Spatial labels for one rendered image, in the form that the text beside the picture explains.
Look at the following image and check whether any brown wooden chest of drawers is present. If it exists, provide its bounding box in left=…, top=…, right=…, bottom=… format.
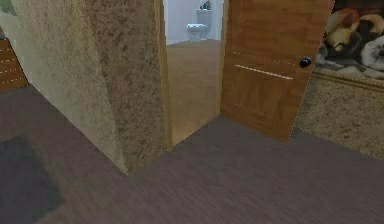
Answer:
left=0, top=27, right=29, bottom=93

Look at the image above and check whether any white toilet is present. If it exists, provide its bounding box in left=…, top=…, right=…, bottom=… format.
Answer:
left=186, top=9, right=213, bottom=43

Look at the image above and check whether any brown wooden room door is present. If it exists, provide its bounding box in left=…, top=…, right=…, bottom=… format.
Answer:
left=220, top=0, right=336, bottom=143

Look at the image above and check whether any black round door knob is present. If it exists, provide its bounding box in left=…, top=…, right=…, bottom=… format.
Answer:
left=298, top=56, right=313, bottom=69

